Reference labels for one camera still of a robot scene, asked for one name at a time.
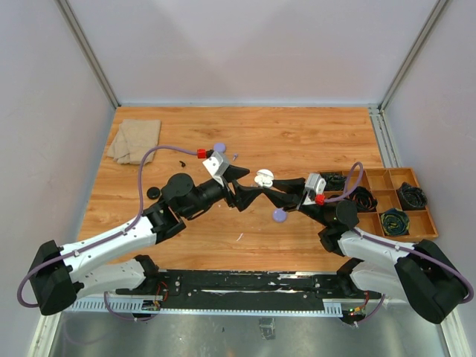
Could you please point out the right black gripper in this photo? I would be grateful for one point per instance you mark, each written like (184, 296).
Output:
(291, 187)

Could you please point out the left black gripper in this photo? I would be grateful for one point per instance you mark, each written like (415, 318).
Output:
(245, 195)

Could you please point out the purple earbud case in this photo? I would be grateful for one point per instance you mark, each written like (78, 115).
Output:
(219, 147)
(279, 215)

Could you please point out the white earbud case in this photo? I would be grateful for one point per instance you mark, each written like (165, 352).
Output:
(264, 177)

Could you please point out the black earbud case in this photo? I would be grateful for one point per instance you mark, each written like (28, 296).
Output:
(153, 193)

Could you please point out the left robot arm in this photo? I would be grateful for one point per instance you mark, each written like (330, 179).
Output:
(61, 274)

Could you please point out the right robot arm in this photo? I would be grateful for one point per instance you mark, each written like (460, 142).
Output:
(420, 273)

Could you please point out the purple closed earbud case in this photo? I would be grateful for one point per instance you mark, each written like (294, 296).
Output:
(219, 147)

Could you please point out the wooden compartment tray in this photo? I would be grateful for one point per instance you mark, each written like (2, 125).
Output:
(390, 202)

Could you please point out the beige folded cloth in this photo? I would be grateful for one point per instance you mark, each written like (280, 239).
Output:
(133, 139)

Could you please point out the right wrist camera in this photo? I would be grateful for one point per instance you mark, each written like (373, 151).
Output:
(313, 193)

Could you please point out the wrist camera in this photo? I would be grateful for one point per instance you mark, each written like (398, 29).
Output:
(313, 193)
(216, 164)

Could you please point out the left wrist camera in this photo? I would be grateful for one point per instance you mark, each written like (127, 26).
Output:
(216, 164)

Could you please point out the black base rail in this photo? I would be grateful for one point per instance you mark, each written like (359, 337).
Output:
(255, 289)

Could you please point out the white cable duct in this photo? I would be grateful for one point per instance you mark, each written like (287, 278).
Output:
(141, 306)

